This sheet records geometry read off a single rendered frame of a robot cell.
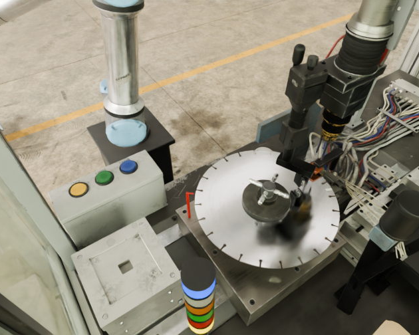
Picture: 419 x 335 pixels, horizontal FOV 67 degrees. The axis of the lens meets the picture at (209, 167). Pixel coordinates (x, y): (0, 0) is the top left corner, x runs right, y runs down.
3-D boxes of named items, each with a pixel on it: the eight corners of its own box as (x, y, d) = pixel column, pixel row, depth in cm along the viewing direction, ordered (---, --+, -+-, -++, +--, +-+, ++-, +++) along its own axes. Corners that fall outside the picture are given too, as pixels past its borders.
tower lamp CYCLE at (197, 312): (195, 322, 45) (194, 315, 43) (179, 296, 48) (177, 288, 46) (220, 304, 47) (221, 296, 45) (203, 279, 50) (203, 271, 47)
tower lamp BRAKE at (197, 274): (193, 306, 41) (192, 298, 39) (175, 278, 43) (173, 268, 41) (221, 287, 42) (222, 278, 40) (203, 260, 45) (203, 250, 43)
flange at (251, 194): (241, 218, 71) (241, 211, 69) (243, 179, 78) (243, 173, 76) (291, 223, 70) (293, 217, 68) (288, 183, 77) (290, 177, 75)
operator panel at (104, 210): (78, 251, 87) (59, 221, 76) (66, 223, 93) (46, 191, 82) (168, 205, 98) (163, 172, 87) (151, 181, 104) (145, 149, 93)
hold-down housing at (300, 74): (286, 154, 66) (308, 67, 51) (274, 140, 69) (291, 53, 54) (308, 146, 69) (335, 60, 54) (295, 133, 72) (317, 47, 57)
